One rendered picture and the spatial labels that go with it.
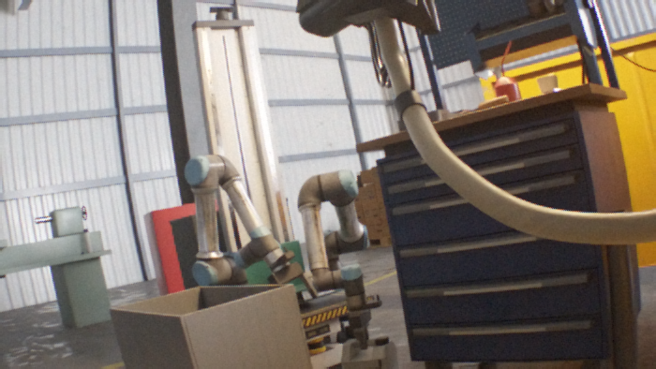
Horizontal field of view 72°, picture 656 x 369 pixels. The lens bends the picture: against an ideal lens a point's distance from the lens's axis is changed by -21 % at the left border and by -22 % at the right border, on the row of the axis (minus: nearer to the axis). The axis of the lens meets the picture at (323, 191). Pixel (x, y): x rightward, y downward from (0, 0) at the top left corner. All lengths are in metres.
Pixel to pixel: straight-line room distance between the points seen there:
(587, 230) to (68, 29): 10.46
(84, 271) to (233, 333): 4.22
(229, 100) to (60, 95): 7.66
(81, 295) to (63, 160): 4.59
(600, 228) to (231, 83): 2.36
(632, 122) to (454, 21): 1.00
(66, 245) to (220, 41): 3.45
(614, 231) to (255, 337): 1.20
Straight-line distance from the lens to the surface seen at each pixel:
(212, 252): 2.27
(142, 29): 11.46
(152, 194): 10.56
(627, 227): 0.59
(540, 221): 0.62
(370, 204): 8.16
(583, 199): 1.52
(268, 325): 1.62
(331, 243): 2.62
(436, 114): 1.98
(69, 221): 5.82
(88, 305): 5.68
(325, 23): 0.95
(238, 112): 2.74
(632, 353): 1.57
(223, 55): 2.80
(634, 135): 2.64
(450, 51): 2.29
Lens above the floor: 0.78
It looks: 1 degrees up
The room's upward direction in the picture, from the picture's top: 11 degrees counter-clockwise
